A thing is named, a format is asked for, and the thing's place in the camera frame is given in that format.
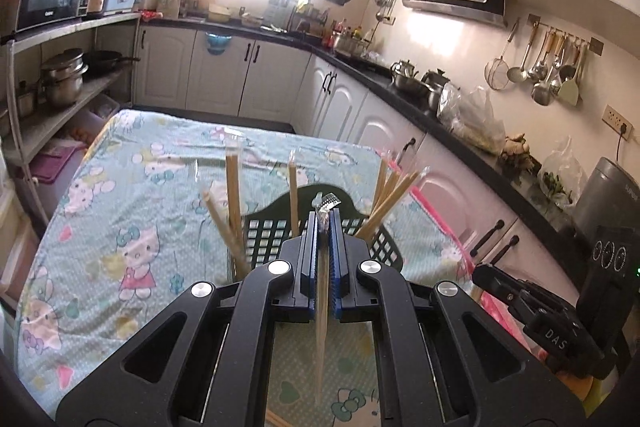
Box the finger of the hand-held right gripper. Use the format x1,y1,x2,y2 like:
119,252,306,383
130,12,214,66
472,263,606,379

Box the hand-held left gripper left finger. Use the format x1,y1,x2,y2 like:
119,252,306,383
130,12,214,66
55,209,321,427

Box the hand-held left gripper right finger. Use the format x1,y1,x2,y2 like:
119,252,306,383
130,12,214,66
327,209,586,427

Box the dark green utensil basket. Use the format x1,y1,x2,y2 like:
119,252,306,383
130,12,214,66
242,184,406,280

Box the hanging utensils beside hood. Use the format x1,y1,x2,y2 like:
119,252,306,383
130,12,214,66
375,0,402,25

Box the grey air fryer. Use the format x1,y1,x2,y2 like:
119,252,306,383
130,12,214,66
570,156,640,238

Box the plastic bag of greens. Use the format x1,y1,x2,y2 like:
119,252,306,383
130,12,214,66
537,136,587,208

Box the black kitchen countertop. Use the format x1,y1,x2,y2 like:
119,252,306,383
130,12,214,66
137,14,601,238

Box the ginger root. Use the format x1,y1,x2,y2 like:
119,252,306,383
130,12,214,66
499,134,537,170

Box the clear plastic bags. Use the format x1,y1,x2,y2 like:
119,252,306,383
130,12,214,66
436,83,507,154

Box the steel kettle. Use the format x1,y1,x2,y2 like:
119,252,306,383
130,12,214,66
390,59,422,94

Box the dark kettle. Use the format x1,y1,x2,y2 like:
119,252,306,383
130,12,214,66
421,68,453,112

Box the cartoon cat printed tablecloth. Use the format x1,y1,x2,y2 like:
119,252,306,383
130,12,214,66
15,108,481,427

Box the hanging pale spatula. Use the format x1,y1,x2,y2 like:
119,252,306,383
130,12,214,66
557,44,587,108

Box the steel cooking pot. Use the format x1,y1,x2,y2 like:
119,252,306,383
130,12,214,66
332,32,371,58

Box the hanging steel skimmer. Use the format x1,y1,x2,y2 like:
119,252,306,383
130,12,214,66
530,32,563,106

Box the group of condiment bottles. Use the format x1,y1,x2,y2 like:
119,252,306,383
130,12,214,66
322,19,363,50

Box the blue bowl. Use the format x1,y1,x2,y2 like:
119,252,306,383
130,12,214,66
206,32,234,56

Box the hanging steel ladle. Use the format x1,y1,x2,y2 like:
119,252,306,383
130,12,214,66
506,27,538,84

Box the pink plastic box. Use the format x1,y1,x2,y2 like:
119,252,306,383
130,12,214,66
29,141,88,182

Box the black frying pan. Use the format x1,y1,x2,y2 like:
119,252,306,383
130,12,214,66
82,50,142,76

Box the stacked steel pots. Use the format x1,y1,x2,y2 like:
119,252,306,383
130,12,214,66
39,48,90,108

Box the small steel pot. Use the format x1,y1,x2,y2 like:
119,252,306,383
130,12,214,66
15,82,41,118

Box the white metal shelf rack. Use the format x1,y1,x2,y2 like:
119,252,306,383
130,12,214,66
0,12,143,168

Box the wall power socket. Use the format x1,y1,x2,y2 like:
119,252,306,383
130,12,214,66
601,104,635,134

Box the hanging wire strainer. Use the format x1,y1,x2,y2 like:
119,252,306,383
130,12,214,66
483,19,522,92

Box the wall utensil rail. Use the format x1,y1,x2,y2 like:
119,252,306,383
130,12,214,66
527,13,604,56

